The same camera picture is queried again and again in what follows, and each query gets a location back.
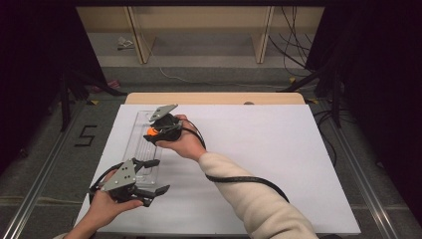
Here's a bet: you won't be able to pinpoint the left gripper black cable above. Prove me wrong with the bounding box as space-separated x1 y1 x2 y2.
88 162 122 206

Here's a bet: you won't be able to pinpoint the pink cloth scrap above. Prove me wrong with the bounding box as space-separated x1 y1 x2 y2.
91 79 120 94

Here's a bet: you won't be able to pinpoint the hanging black cables bundle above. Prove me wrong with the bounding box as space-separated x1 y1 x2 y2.
268 6 319 78

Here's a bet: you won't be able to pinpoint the light wooden table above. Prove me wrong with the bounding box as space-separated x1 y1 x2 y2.
124 92 307 107

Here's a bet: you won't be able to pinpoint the person's right hand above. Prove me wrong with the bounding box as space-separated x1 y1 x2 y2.
154 114 209 163

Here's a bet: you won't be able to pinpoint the beige wooden desk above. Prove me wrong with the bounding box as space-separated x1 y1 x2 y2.
76 5 324 69

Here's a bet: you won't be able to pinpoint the metal floor rail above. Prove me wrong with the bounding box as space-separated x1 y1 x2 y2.
319 104 401 239
0 99 89 239

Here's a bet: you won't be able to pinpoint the black floor cables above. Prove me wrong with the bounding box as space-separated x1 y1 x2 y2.
313 109 338 167

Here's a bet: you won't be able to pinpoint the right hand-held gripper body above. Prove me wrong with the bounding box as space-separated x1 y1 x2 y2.
148 104 184 147

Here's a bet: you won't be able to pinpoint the clear plastic tray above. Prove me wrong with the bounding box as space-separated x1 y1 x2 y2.
122 110 167 187

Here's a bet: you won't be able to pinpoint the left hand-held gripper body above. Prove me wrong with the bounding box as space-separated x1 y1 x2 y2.
100 158 147 204

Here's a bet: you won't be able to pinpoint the dark curtain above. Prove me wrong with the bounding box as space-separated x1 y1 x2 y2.
0 0 108 175
305 0 422 218

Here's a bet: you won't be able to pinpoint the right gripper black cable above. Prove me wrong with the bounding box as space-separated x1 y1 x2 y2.
178 119 291 204

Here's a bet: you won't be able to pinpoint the person's left hand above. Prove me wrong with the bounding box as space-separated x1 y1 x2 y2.
87 168 144 231

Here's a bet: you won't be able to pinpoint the white table cover sheet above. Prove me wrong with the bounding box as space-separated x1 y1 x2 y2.
74 104 361 235

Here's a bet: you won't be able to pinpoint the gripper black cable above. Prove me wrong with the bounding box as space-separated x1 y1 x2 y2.
178 119 291 204
88 162 122 206

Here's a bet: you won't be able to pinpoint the black metal stand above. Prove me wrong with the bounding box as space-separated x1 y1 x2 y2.
278 64 343 129
59 70 128 132

